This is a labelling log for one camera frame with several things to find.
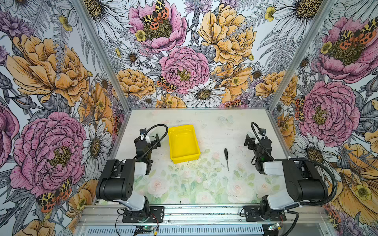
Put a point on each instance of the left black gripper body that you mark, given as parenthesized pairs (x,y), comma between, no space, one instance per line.
(153,143)

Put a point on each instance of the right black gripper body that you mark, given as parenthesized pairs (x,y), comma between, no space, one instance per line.
(252,146)

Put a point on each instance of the black handled screwdriver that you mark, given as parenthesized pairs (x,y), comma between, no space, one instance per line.
(226,158)

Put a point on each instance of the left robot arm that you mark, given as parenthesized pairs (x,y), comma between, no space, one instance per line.
(116,181)

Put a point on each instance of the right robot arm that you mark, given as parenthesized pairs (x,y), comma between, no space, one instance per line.
(302,182)

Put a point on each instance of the yellow plastic bin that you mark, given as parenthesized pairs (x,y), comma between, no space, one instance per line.
(183,144)

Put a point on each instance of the right green circuit board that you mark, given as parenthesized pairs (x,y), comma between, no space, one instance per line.
(274,227)

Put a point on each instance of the green circuit board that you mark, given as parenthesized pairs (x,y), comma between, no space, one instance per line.
(144,230)
(274,227)

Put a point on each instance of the left green circuit board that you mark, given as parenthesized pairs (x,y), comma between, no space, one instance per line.
(144,230)

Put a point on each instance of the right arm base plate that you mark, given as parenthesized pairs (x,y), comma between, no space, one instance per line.
(256,214)

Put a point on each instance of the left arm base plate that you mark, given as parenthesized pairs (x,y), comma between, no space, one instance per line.
(152,215)

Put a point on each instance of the white vented cable duct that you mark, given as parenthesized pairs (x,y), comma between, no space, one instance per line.
(180,230)

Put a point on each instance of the aluminium front rail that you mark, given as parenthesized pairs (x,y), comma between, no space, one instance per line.
(213,214)

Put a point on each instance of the right aluminium corner post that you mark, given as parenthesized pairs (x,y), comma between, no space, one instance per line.
(308,38)

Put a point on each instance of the aluminium corner post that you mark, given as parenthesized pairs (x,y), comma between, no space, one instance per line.
(95,39)
(308,38)

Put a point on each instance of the left aluminium corner post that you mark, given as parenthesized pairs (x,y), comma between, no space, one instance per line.
(95,39)

